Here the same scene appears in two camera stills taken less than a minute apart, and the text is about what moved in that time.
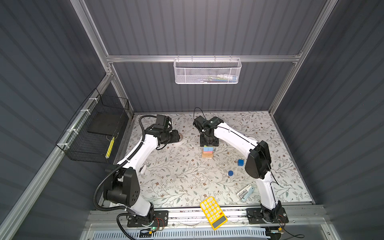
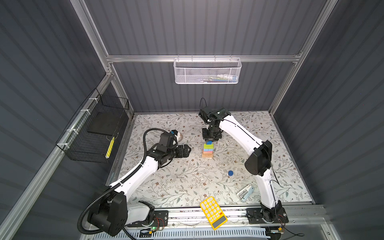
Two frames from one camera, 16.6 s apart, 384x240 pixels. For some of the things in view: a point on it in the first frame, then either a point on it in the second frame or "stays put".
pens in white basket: (222, 78) stays put
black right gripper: (213, 144) → (217, 137)
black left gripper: (175, 136) → (185, 152)
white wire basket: (207, 70) stays put
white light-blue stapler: (245, 193) stays put
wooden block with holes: (207, 155) stays put
